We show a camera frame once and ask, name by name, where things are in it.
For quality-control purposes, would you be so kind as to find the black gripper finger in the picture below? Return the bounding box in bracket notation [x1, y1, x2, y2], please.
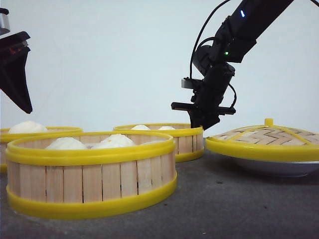
[188, 111, 220, 130]
[0, 47, 32, 114]

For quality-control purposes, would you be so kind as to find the front bamboo steamer basket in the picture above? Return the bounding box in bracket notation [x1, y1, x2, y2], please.
[5, 131, 177, 219]

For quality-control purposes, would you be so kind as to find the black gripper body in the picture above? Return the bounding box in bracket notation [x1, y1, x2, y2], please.
[171, 63, 236, 115]
[0, 8, 30, 56]

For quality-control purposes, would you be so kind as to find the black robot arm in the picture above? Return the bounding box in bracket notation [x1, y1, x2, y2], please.
[171, 0, 291, 130]

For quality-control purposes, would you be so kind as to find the right bun in middle basket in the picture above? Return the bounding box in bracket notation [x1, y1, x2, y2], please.
[159, 125, 175, 130]

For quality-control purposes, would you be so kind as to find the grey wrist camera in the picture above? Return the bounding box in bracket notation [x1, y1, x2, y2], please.
[181, 77, 203, 90]

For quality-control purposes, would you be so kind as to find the large bun in left basket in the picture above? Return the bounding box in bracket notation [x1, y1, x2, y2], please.
[8, 120, 48, 133]

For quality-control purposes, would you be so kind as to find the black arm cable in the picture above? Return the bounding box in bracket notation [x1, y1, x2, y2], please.
[189, 0, 232, 80]

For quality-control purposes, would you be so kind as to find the left bun in front basket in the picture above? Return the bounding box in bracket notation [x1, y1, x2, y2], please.
[45, 137, 87, 150]

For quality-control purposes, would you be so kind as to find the right bun in front basket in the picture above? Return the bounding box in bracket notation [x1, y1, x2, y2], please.
[91, 134, 136, 149]

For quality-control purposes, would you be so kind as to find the left bun in middle basket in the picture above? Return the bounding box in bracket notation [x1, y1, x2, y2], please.
[131, 124, 151, 130]

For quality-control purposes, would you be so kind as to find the white plate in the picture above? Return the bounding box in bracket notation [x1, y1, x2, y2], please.
[232, 157, 319, 177]

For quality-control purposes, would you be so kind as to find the woven bamboo steamer lid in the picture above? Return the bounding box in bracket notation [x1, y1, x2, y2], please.
[205, 118, 319, 163]

